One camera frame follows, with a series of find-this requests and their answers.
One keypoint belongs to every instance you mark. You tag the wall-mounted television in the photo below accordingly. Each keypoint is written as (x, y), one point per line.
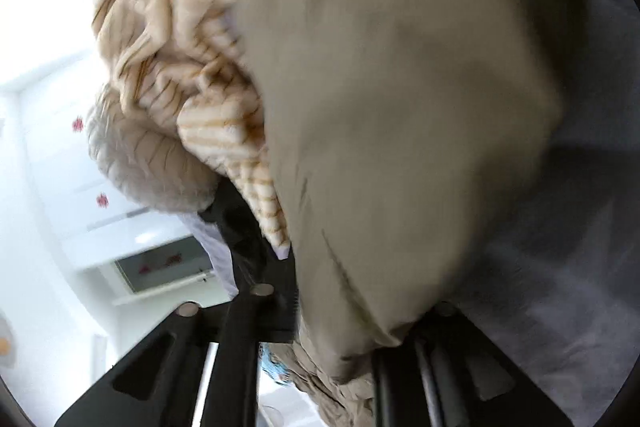
(166, 264)

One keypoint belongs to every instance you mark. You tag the black folded garment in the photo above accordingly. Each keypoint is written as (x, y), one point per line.
(253, 259)

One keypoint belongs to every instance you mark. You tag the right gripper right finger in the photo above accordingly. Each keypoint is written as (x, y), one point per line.
(447, 372)

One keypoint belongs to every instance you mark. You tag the khaki puffer jacket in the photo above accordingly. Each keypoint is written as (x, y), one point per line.
(399, 133)

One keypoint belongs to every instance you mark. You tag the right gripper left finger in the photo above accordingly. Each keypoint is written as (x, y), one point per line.
(198, 363)

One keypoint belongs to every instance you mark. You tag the grey-white round cushion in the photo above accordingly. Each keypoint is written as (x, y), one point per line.
(147, 166)

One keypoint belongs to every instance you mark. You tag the blue monkey print garment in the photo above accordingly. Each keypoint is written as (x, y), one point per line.
(272, 366)

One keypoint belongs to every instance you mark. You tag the beige striped knit garment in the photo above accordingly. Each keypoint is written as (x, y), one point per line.
(179, 65)

